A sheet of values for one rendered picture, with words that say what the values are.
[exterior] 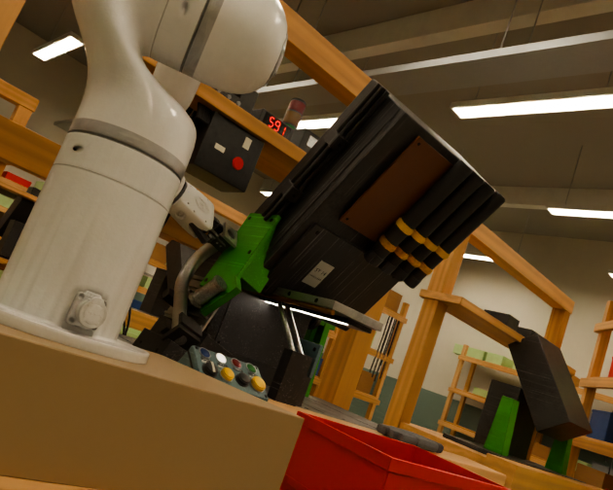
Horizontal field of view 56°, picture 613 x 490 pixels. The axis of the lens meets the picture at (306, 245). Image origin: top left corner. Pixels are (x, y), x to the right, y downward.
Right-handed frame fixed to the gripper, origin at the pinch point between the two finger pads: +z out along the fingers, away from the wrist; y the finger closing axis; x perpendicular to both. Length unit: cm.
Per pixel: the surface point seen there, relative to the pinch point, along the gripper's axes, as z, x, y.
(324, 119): 234, 65, 524
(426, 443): 58, -14, -31
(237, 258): 2.8, -2.9, -6.9
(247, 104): -7.6, -14.1, 38.9
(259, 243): 2.8, -8.9, -6.5
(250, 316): 22.8, 9.7, -1.5
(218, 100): -15.4, -11.1, 31.7
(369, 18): 168, -39, 526
